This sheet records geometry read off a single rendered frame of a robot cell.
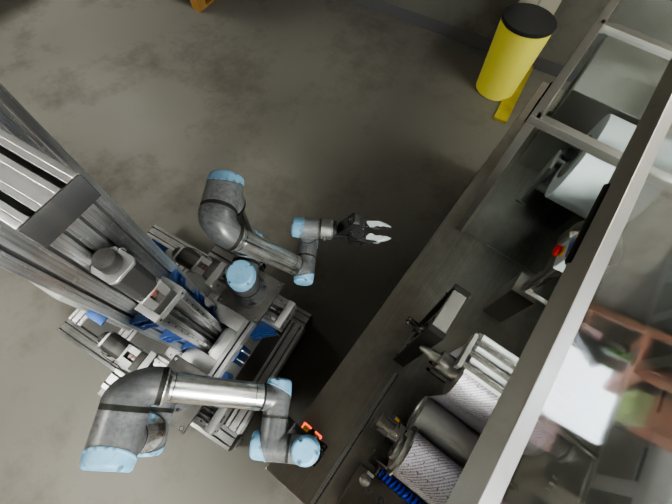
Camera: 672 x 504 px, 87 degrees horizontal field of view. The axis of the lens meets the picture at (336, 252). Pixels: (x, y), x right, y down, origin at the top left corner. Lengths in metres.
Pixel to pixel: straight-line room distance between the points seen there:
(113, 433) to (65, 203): 0.65
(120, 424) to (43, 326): 2.09
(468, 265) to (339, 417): 0.86
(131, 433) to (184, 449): 1.47
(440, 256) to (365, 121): 1.97
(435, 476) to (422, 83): 3.38
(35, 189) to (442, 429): 1.07
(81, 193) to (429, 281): 1.37
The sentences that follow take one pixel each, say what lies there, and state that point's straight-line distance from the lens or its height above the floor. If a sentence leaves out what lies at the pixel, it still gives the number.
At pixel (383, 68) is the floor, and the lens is 3.96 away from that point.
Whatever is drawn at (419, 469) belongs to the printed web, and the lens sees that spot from 1.10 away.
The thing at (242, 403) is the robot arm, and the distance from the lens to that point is 1.10.
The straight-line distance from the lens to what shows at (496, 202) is 1.58.
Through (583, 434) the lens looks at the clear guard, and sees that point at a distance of 0.58.
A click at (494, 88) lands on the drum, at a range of 3.83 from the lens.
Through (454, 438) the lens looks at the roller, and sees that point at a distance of 1.20.
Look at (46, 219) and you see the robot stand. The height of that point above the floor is 2.01.
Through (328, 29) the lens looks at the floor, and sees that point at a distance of 4.41.
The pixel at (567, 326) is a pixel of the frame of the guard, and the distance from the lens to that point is 0.50.
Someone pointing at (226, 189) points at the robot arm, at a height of 1.46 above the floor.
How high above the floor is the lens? 2.38
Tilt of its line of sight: 65 degrees down
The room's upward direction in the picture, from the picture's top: 3 degrees clockwise
